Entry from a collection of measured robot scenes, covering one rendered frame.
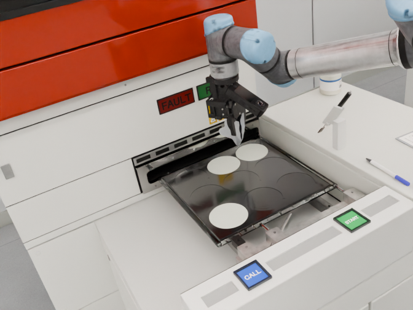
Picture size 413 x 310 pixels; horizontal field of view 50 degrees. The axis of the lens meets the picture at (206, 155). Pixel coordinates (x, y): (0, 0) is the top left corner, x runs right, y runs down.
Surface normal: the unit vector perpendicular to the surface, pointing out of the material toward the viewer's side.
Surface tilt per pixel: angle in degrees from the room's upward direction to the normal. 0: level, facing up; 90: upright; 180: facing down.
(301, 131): 0
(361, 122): 0
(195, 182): 0
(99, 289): 90
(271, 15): 90
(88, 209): 90
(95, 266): 90
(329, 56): 65
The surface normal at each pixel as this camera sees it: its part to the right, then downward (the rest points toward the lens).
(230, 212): -0.14, -0.84
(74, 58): 0.48, 0.40
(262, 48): 0.66, 0.31
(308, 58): -0.66, 0.07
